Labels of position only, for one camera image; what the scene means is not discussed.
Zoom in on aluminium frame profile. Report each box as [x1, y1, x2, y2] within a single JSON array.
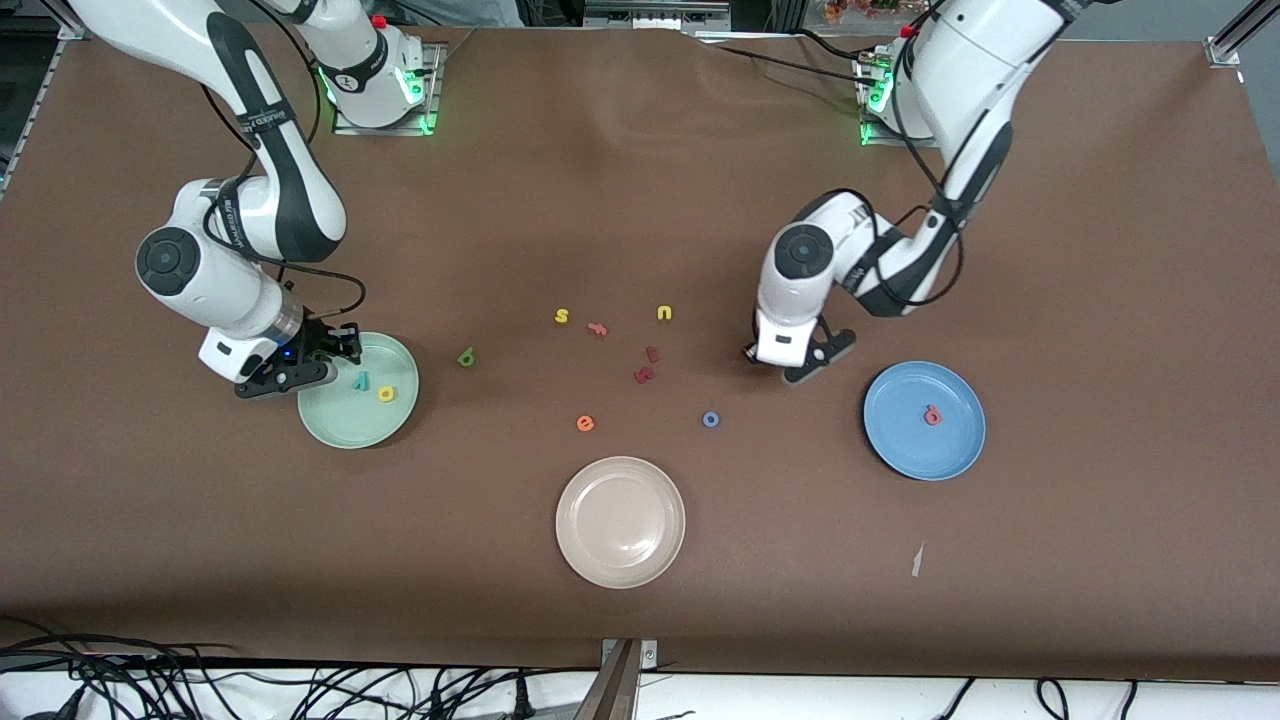
[[1205, 0, 1280, 69]]

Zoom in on beige plate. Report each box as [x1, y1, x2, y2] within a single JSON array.
[[555, 456, 687, 590]]

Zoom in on grey box behind table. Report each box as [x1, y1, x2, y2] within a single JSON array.
[[583, 0, 733, 31]]

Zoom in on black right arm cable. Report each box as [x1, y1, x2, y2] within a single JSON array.
[[200, 0, 367, 323]]

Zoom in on metal bracket at table edge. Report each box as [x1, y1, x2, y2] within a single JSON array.
[[575, 638, 659, 720]]

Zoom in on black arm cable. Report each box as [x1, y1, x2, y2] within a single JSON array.
[[200, 0, 367, 323], [830, 30, 967, 307]]

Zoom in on blue plate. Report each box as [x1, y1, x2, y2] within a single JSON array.
[[863, 361, 987, 482]]

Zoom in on green plate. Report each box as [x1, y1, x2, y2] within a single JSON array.
[[297, 332, 421, 450]]

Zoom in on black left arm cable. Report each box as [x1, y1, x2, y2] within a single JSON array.
[[830, 30, 967, 307]]

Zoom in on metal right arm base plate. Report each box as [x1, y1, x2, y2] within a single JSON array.
[[333, 45, 441, 137]]

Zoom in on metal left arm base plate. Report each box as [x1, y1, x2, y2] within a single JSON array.
[[855, 55, 946, 149]]

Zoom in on black tangled floor cable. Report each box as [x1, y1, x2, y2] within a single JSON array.
[[0, 615, 601, 720]]

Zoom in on black cable across table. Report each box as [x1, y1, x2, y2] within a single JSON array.
[[712, 42, 881, 89]]

